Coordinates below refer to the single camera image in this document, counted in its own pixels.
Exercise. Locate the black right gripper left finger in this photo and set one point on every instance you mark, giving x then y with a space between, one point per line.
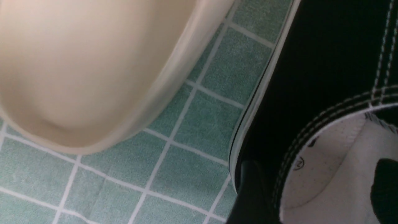
252 206

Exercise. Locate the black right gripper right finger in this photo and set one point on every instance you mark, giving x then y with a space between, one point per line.
384 191

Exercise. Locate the black canvas sneaker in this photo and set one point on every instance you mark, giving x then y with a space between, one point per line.
324 112

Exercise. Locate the green checkered tablecloth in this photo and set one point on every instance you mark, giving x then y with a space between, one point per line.
176 170

